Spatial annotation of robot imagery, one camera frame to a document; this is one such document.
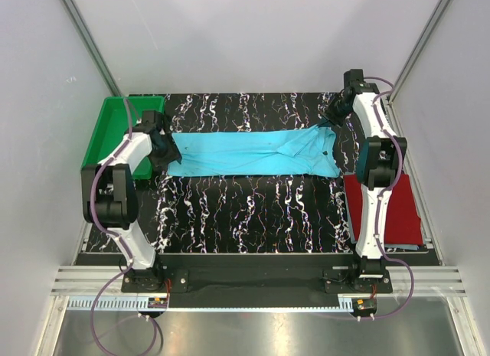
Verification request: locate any left aluminium corner post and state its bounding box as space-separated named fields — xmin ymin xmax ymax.
xmin=60 ymin=0 xmax=123 ymax=96

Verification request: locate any black marble pattern mat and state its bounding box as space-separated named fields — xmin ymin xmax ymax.
xmin=131 ymin=93 xmax=354 ymax=253

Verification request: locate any cyan polo shirt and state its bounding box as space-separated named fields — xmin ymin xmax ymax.
xmin=167 ymin=126 xmax=340 ymax=178

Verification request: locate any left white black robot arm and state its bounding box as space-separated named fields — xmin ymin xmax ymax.
xmin=80 ymin=110 xmax=181 ymax=292

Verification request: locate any folded red shirt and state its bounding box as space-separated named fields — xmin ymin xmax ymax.
xmin=343 ymin=172 xmax=424 ymax=247

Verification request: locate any aluminium frame rail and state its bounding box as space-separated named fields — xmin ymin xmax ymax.
xmin=51 ymin=266 xmax=466 ymax=297

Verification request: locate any aluminium corner post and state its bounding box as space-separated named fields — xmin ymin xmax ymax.
xmin=385 ymin=0 xmax=460 ymax=104
xmin=60 ymin=0 xmax=123 ymax=96

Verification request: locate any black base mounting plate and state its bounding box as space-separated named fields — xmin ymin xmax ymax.
xmin=122 ymin=267 xmax=393 ymax=312

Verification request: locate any white slotted cable duct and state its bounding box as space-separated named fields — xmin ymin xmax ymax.
xmin=67 ymin=296 xmax=354 ymax=313

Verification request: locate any green plastic bin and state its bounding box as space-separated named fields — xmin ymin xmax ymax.
xmin=80 ymin=96 xmax=165 ymax=190

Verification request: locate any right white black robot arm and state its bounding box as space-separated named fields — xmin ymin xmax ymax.
xmin=324 ymin=69 xmax=407 ymax=292

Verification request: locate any right aluminium corner post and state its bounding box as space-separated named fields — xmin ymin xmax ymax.
xmin=385 ymin=0 xmax=460 ymax=104

